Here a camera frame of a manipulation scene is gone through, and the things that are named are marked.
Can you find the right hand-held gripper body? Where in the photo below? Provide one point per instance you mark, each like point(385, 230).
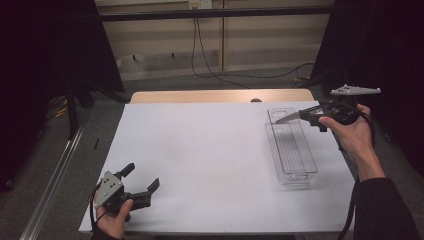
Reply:
point(346, 111)

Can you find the black metal stand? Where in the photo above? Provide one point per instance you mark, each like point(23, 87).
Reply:
point(71, 113)

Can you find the black horizontal frame bar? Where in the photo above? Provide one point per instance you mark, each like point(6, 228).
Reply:
point(216, 14)

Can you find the person's right hand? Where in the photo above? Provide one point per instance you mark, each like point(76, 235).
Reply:
point(356, 140)

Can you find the person's left hand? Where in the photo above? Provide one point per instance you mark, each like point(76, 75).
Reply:
point(115, 225)

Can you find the clear plastic container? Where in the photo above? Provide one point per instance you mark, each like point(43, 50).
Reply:
point(293, 156)

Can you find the white table sheet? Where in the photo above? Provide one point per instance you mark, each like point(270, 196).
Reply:
point(216, 150)

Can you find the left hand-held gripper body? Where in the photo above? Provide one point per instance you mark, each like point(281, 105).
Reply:
point(108, 191)

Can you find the metal floor rail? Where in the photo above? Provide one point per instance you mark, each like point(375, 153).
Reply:
point(50, 196)

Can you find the white wall socket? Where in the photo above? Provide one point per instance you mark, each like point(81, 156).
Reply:
point(200, 4)

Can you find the small black stick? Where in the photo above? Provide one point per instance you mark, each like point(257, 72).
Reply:
point(96, 144)

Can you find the wooden table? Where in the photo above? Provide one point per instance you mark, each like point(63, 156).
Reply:
point(200, 96)

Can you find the black curtain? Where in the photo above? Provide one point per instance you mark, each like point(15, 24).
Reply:
point(43, 66)
point(393, 50)

